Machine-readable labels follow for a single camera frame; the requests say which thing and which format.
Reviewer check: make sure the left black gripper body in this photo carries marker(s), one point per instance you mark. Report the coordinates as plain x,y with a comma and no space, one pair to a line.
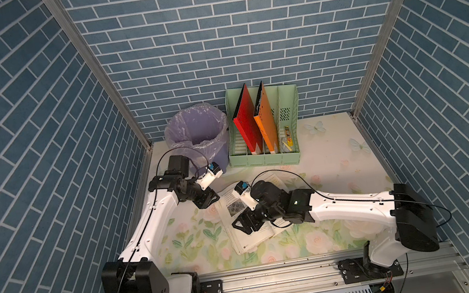
193,191

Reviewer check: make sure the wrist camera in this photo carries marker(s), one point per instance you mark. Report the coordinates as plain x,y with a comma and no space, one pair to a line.
213,172
242,191

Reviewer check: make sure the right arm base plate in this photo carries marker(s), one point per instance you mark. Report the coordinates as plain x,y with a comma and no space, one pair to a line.
355,271

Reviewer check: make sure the red folder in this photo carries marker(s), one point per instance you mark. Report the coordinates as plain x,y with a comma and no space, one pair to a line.
244,121

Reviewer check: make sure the English textbook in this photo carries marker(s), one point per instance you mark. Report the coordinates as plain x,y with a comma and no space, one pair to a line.
229,207

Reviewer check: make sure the purple trash bin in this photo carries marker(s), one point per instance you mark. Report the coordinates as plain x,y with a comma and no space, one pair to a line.
201,133

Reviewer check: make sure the orange folder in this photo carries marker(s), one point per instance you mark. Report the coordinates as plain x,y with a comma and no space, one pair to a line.
264,119

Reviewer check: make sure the green file organizer rack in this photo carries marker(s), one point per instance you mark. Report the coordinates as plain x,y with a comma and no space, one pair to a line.
284,106

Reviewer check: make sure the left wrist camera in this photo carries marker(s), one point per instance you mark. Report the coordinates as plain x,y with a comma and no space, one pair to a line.
213,172

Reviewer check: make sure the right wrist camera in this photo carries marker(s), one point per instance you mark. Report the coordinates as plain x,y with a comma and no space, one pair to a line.
242,191

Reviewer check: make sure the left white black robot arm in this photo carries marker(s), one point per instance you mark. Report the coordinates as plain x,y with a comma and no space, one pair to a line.
136,269

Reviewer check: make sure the pens in organizer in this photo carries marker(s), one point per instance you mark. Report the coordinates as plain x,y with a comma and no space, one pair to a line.
286,141

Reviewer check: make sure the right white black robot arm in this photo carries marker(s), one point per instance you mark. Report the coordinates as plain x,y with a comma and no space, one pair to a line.
403,221

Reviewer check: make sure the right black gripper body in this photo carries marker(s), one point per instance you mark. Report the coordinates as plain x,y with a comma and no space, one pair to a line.
260,214

